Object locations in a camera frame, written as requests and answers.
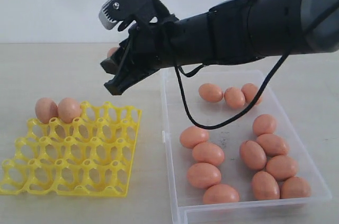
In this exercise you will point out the clear plastic container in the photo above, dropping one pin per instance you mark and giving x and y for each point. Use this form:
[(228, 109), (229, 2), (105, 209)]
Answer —
[(186, 201)]

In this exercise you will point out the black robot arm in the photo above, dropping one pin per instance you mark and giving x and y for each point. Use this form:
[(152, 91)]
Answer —
[(267, 27)]

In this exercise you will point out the yellow plastic egg tray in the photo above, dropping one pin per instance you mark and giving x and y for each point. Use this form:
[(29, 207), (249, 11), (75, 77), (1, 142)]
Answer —
[(91, 156)]

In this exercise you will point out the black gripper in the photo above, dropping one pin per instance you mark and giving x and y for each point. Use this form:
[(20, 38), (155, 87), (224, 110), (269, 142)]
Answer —
[(197, 40)]

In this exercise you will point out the brown egg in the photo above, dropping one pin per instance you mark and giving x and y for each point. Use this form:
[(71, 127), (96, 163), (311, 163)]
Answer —
[(265, 187), (46, 109), (282, 167), (207, 152), (203, 175), (220, 193), (211, 92), (273, 145), (111, 51), (69, 109), (193, 136), (249, 90), (234, 98), (264, 123), (252, 155), (295, 187)]

